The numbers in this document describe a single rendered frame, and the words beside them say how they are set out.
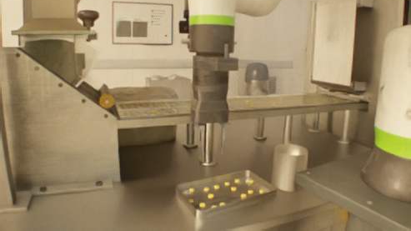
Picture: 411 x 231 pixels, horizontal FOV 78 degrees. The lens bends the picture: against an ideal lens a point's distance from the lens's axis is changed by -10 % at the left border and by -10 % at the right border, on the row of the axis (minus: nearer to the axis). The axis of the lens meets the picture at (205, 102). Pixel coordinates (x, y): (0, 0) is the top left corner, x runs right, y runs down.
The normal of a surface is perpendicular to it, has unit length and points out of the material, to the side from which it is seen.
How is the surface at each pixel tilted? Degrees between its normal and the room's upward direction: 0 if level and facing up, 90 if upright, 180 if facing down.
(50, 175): 90
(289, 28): 90
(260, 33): 90
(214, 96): 98
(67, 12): 90
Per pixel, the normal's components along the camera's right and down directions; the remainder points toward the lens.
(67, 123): 0.36, 0.18
